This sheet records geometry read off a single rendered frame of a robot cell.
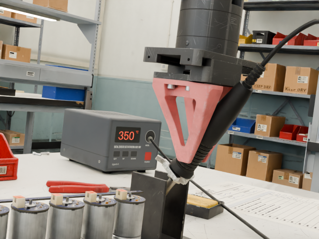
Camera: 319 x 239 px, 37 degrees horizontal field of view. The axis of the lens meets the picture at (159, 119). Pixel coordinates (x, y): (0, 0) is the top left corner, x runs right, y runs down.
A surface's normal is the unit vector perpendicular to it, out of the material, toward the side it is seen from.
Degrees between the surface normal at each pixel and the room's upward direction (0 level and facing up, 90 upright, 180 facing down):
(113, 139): 90
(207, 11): 90
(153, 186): 90
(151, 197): 90
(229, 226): 0
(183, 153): 100
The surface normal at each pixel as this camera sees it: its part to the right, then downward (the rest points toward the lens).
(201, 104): -0.67, 0.32
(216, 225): 0.11, -0.99
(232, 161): -0.54, -0.03
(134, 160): 0.65, 0.12
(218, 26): 0.18, 0.08
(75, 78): 0.80, 0.13
